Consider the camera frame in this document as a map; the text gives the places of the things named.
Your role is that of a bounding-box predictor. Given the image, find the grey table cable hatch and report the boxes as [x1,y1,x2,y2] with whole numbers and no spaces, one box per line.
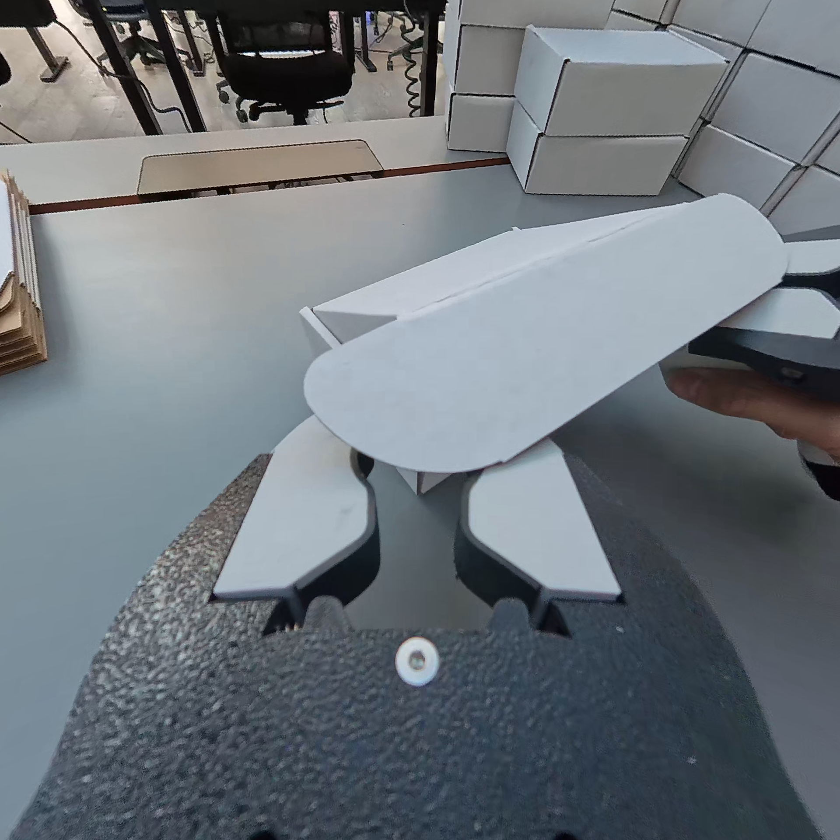
[136,138,385,197]

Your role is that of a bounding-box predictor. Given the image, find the stack of flat cardboard sheets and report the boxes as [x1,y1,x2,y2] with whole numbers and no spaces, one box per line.
[0,168,49,378]

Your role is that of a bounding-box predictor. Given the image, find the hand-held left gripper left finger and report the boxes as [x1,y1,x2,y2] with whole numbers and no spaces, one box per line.
[212,415,383,608]

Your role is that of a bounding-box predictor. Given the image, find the person's right hand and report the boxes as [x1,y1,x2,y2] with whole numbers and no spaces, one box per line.
[658,366,840,462]

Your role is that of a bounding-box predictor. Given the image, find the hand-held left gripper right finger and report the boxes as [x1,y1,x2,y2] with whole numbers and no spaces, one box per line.
[454,437,624,614]

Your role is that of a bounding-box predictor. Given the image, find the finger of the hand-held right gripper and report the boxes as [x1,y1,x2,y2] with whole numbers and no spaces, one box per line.
[776,225,840,287]
[717,285,840,341]

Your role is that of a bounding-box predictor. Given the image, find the black coiled cable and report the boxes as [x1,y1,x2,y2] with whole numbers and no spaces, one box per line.
[386,0,424,120]

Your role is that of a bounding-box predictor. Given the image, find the black office chair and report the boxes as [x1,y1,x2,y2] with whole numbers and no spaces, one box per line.
[215,0,357,127]
[71,0,166,68]

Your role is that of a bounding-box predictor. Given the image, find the stack of closed white boxes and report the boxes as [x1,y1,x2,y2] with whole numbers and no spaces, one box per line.
[445,0,840,232]

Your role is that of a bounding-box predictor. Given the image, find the white cardboard box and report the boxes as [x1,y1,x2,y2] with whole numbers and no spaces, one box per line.
[300,193,790,497]

